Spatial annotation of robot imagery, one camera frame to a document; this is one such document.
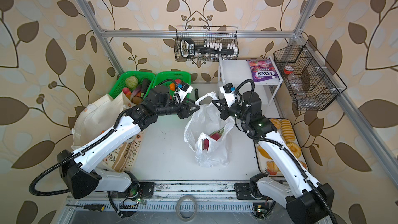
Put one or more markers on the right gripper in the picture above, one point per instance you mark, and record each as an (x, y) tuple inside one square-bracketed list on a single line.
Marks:
[(224, 111)]

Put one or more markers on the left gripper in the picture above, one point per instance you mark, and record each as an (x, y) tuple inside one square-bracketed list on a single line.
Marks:
[(184, 111)]

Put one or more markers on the orange fruit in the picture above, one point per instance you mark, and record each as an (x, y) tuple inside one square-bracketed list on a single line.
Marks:
[(172, 87)]

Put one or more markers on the pink dragon fruit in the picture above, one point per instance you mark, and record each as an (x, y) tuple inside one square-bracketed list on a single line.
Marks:
[(215, 136)]

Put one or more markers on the white plastic bag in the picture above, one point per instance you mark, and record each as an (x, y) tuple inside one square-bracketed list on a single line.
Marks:
[(201, 125)]

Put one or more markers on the cream floral tote bag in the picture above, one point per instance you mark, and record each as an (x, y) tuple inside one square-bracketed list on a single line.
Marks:
[(96, 119)]

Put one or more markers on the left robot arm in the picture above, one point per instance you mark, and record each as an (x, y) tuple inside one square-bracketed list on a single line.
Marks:
[(78, 169)]

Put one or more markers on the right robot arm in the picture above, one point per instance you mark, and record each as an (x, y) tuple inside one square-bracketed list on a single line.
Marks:
[(306, 200)]

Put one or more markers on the right green fruit basket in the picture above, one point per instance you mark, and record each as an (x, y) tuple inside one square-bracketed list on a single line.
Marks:
[(185, 77)]

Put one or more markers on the white two-tier shelf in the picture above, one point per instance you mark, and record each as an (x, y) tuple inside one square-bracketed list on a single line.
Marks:
[(236, 71)]

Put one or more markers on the purple Fox's candy bag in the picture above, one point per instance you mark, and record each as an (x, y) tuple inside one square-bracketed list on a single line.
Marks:
[(262, 70)]

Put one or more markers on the bread tray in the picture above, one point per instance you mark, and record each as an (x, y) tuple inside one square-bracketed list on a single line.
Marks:
[(265, 163)]

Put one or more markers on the light purple eggplant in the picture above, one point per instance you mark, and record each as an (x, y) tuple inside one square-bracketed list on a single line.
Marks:
[(136, 92)]

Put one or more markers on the black tool set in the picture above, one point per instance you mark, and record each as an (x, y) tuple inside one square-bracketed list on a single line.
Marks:
[(206, 50)]

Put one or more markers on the green cabbage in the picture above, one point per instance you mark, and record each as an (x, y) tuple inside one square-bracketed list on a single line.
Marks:
[(132, 82)]

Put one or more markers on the plastic bottle red cap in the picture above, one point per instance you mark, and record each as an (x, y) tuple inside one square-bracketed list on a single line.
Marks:
[(294, 81)]

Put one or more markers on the left green vegetable basket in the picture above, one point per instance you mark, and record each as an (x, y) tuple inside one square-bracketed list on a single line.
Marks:
[(145, 78)]

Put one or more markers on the tape roll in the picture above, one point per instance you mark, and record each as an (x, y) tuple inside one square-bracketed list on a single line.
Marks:
[(186, 208)]

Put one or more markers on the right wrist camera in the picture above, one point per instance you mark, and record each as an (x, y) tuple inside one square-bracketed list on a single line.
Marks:
[(228, 91)]

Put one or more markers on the back black wire basket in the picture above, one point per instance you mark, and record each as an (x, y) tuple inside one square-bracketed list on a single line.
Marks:
[(211, 33)]

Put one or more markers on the black wire basket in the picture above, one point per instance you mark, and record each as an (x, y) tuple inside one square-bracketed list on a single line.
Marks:
[(321, 83), (211, 33)]

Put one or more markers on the right black wire basket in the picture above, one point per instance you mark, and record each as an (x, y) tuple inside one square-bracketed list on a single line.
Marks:
[(321, 83)]

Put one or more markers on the yellow handled screwdriver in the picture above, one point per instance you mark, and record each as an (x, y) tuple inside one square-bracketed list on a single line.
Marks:
[(90, 207)]

